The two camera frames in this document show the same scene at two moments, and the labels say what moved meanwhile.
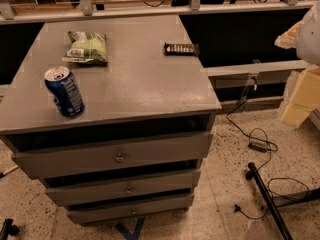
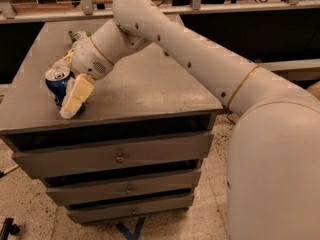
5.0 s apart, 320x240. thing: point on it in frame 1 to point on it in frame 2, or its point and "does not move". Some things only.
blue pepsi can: (64, 90) does not move
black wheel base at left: (8, 229) does not move
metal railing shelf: (34, 3) does not move
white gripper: (310, 37) to (87, 60)
